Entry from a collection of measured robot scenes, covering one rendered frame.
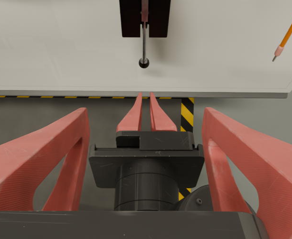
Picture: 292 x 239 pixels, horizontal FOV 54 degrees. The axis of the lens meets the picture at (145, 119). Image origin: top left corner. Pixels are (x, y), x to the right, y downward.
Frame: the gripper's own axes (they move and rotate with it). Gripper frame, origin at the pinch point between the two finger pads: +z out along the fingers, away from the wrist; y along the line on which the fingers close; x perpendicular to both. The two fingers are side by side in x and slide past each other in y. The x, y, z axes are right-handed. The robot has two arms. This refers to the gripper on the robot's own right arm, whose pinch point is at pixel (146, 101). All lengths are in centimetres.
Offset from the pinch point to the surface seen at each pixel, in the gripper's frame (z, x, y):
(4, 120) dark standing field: 62, 85, 67
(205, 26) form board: 10.6, -2.6, -7.8
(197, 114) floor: 65, 83, -26
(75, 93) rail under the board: 12.9, 12.5, 12.1
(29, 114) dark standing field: 64, 83, 54
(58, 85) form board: 12.5, 10.2, 14.5
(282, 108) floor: 68, 82, -67
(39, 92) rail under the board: 12.9, 12.4, 18.5
